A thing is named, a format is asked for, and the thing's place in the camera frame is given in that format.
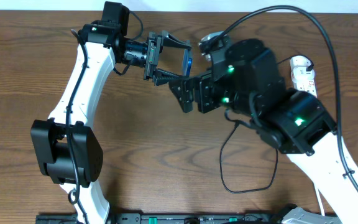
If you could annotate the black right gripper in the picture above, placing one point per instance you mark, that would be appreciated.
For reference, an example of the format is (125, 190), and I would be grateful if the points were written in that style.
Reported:
(202, 93)

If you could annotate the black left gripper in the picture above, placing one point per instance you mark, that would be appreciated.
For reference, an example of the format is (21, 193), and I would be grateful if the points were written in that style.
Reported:
(153, 56)

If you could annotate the blue screen smartphone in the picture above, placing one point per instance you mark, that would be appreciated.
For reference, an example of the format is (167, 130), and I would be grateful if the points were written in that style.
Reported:
(187, 63)

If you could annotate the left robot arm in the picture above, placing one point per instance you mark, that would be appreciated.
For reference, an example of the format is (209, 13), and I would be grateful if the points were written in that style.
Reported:
(65, 146)

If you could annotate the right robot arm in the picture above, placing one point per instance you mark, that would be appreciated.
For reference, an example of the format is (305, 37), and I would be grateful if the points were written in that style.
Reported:
(245, 79)

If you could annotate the white power strip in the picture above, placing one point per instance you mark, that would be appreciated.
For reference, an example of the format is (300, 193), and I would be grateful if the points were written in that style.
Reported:
(303, 74)

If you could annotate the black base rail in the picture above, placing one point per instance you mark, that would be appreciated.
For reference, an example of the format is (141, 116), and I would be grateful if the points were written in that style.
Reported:
(290, 214)

